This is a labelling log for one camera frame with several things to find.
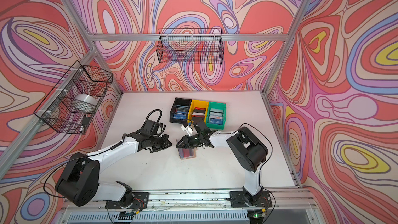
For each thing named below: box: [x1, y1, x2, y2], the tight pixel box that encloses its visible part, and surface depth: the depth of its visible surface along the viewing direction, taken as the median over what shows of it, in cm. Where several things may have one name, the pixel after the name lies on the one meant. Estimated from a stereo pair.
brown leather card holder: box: [177, 147, 197, 160], surface depth 90 cm
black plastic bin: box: [169, 97, 193, 124], surface depth 107 cm
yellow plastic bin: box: [187, 99, 209, 123], surface depth 107 cm
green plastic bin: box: [206, 101, 227, 131], surface depth 106 cm
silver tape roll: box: [73, 93, 99, 114], surface depth 74 cm
